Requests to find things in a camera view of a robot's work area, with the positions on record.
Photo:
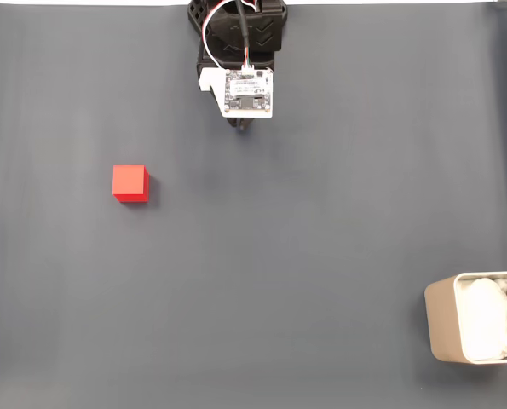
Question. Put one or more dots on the beige metal box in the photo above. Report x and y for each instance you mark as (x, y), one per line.
(442, 324)

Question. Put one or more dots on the white crumpled tissue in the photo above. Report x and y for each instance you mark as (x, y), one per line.
(487, 319)

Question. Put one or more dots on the dark grey mat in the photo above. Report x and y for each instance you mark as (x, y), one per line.
(253, 277)

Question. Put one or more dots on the red cube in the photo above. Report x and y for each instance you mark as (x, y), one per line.
(129, 181)

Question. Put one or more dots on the camera board on white mount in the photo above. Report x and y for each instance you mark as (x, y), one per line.
(249, 91)

